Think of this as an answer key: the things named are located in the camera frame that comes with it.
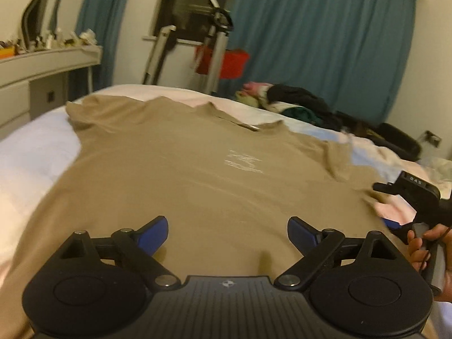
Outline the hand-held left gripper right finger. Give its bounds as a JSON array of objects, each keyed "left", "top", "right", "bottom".
[{"left": 273, "top": 215, "right": 400, "bottom": 290}]

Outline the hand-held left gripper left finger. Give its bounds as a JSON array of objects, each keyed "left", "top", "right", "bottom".
[{"left": 59, "top": 215, "right": 181, "bottom": 289}]

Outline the tan t-shirt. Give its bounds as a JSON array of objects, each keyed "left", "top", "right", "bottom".
[{"left": 0, "top": 95, "right": 426, "bottom": 339}]

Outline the pile of mixed clothes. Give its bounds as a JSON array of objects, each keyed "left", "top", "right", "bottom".
[{"left": 234, "top": 81, "right": 357, "bottom": 133}]

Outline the person's right hand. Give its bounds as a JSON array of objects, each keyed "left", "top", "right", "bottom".
[{"left": 407, "top": 223, "right": 452, "bottom": 303}]

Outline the pink cloth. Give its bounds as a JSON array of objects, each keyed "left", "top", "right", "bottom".
[{"left": 373, "top": 196, "right": 418, "bottom": 227}]

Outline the light blue cloth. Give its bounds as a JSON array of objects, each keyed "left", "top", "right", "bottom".
[{"left": 290, "top": 116, "right": 401, "bottom": 184}]

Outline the white bed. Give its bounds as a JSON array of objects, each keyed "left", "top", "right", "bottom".
[{"left": 0, "top": 84, "right": 452, "bottom": 339}]

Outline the teal curtain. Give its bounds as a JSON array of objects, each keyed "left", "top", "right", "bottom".
[
  {"left": 212, "top": 0, "right": 418, "bottom": 125},
  {"left": 75, "top": 0, "right": 138, "bottom": 90}
]

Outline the red basket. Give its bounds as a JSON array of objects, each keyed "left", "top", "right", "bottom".
[{"left": 195, "top": 45, "right": 248, "bottom": 80}]

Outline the white desk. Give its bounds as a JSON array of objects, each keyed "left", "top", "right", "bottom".
[{"left": 0, "top": 45, "right": 104, "bottom": 132}]

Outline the grey tripod stand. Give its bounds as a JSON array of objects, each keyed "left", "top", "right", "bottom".
[{"left": 141, "top": 0, "right": 234, "bottom": 95}]

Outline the clutter of small desk things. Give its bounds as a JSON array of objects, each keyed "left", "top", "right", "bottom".
[{"left": 0, "top": 29, "right": 99, "bottom": 58}]

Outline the dark window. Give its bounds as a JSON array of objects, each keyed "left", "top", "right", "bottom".
[{"left": 151, "top": 0, "right": 245, "bottom": 40}]

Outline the black office chair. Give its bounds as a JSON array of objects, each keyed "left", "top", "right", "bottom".
[{"left": 20, "top": 0, "right": 63, "bottom": 49}]

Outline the wall socket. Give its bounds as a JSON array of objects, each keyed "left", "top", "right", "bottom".
[{"left": 423, "top": 131, "right": 443, "bottom": 148}]

